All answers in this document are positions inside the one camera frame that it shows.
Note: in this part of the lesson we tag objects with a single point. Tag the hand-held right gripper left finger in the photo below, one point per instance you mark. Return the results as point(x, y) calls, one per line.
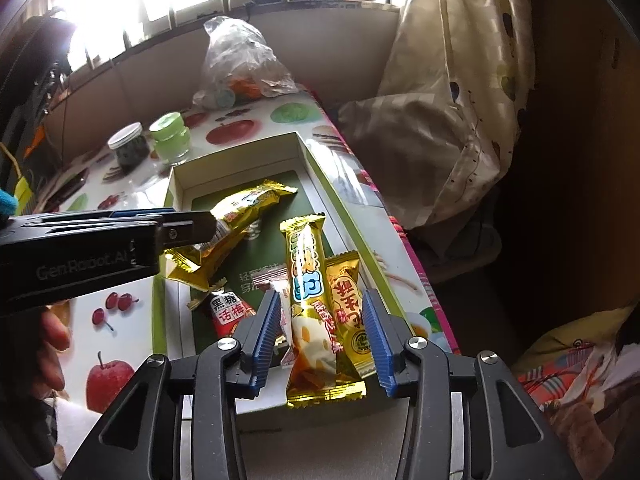
point(265, 345)

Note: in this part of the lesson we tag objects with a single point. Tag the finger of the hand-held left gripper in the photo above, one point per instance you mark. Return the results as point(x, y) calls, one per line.
point(187, 230)
point(140, 213)

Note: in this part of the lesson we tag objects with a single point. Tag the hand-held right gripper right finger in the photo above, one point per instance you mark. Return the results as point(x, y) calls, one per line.
point(380, 350)

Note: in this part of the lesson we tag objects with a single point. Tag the yellow snack packet red oval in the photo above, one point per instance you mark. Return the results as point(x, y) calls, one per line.
point(347, 320)

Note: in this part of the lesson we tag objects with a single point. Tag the red black snack packet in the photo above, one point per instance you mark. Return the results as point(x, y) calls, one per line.
point(227, 312)

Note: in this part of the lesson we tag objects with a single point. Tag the wide yellow snack packet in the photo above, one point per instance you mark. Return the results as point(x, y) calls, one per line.
point(250, 205)

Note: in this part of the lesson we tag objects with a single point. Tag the long yellow snack bar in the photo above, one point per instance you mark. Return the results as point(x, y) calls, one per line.
point(305, 280)

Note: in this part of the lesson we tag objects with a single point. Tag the green white cardboard box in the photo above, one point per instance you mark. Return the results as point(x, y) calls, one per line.
point(305, 187)

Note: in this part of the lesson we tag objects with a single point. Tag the person's left hand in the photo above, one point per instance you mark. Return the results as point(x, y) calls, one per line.
point(52, 335)

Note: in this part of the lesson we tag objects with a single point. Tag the clear jar dark contents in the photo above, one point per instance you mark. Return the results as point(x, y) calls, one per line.
point(130, 152)

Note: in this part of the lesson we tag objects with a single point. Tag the black phone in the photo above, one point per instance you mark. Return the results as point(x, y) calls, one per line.
point(70, 185)

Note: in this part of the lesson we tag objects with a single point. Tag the green jar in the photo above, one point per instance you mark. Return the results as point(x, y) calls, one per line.
point(170, 140)

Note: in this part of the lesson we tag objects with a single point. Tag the teal fuzzy cloth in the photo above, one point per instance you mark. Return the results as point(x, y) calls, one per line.
point(7, 202)

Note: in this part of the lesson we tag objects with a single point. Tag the black zippered bag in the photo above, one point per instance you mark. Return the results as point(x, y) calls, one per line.
point(30, 85)

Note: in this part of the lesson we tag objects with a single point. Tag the clear plastic bag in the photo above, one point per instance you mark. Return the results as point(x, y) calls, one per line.
point(240, 60)

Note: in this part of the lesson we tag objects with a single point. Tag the colourful patterned cloth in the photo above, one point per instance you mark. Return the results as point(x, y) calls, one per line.
point(565, 385)

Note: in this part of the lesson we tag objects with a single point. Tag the cream patterned curtain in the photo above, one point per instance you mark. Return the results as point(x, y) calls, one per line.
point(450, 110)

